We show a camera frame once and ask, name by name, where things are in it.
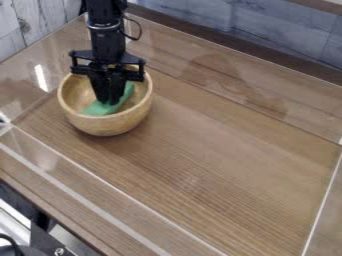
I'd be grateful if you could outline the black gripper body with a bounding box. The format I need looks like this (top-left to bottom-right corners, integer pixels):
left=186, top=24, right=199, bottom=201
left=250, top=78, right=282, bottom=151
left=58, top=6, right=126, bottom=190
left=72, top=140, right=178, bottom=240
left=70, top=19, right=146, bottom=81

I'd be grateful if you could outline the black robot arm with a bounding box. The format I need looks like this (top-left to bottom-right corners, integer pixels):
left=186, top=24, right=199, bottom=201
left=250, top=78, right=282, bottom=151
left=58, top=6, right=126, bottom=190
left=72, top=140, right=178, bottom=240
left=70, top=0, right=146, bottom=105

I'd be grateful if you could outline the green rectangular block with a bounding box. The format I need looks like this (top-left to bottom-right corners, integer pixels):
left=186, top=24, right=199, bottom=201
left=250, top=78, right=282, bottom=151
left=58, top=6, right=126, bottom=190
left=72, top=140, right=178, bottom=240
left=82, top=82, right=135, bottom=116

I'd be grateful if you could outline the wooden bowl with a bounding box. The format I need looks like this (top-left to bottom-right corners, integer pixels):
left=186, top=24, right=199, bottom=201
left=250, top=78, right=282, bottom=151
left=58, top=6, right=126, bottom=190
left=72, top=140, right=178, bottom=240
left=58, top=73, right=154, bottom=137

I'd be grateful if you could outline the black cable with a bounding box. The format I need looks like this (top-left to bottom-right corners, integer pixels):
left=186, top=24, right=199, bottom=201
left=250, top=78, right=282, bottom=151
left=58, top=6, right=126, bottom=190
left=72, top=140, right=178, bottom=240
left=119, top=15, right=144, bottom=42

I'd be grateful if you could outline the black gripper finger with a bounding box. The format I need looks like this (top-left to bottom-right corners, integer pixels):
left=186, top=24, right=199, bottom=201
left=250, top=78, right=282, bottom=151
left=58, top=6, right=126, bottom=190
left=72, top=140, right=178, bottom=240
left=88, top=70, right=110, bottom=103
left=110, top=73, right=127, bottom=105

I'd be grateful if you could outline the black metal bracket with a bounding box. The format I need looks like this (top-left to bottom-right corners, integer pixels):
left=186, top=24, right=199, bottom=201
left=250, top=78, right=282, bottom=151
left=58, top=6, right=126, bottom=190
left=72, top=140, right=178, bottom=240
left=28, top=221, right=79, bottom=256

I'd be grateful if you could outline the clear acrylic enclosure wall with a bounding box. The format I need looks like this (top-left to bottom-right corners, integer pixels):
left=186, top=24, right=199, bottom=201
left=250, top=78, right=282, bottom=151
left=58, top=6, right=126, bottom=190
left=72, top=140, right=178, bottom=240
left=0, top=111, right=342, bottom=256

